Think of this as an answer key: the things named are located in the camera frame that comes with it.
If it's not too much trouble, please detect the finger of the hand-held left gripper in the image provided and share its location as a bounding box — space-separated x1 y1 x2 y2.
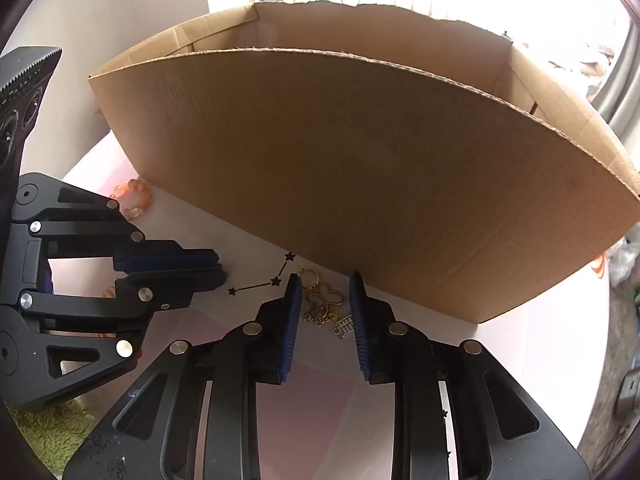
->
0 266 230 407
11 172 221 273

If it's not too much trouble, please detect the grey curtain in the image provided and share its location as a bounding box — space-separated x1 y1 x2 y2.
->
585 5 640 126

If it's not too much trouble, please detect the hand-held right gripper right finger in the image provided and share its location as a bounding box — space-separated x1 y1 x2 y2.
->
348 271 593 480

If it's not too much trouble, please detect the white plastic bag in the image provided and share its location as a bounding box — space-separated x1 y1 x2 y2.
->
607 240 640 288

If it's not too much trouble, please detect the pile of household clutter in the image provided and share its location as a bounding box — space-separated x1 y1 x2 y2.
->
547 42 621 78

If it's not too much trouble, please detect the orange bead bracelet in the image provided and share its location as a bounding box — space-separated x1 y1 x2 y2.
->
111 178 152 219

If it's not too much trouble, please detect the grey appliance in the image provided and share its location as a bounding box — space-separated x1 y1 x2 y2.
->
612 367 640 413

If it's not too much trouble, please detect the green shaggy rug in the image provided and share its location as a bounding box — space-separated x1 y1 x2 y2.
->
7 395 98 478

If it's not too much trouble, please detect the large brown cardboard box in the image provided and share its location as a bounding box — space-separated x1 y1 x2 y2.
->
87 1 640 324

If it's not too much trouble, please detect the gold heart keychain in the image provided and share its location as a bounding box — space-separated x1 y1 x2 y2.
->
298 267 354 340

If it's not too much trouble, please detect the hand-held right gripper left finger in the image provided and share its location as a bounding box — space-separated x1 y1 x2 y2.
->
62 275 303 480

